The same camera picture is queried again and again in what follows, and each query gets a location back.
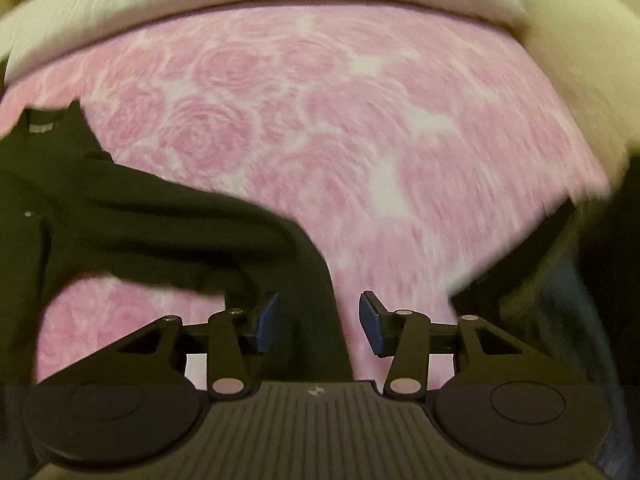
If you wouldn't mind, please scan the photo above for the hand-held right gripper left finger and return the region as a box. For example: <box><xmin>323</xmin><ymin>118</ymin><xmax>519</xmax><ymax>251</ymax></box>
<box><xmin>82</xmin><ymin>290</ymin><xmax>281</xmax><ymax>402</ymax></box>

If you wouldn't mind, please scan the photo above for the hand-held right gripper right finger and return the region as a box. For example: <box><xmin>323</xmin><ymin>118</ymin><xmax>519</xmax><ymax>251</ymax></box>
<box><xmin>359</xmin><ymin>290</ymin><xmax>556</xmax><ymax>402</ymax></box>

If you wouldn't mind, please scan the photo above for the black t-shirt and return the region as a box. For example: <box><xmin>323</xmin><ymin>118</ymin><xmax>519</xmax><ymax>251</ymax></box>
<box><xmin>0</xmin><ymin>100</ymin><xmax>357</xmax><ymax>391</ymax></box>

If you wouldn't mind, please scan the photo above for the pink rose blanket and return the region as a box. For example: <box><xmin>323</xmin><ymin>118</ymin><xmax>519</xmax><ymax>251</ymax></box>
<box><xmin>0</xmin><ymin>2</ymin><xmax>616</xmax><ymax>391</ymax></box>

